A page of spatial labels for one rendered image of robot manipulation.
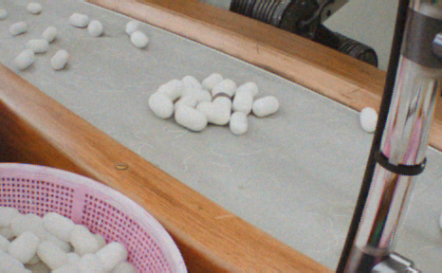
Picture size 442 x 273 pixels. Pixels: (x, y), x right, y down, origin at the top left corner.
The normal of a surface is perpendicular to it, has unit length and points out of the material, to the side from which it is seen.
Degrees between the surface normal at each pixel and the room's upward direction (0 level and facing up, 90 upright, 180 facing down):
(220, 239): 0
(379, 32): 89
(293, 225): 0
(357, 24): 90
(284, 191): 0
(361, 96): 45
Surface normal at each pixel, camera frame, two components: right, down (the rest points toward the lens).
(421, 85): -0.27, 0.41
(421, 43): -0.55, 0.33
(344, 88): -0.40, -0.44
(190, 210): 0.11, -0.88
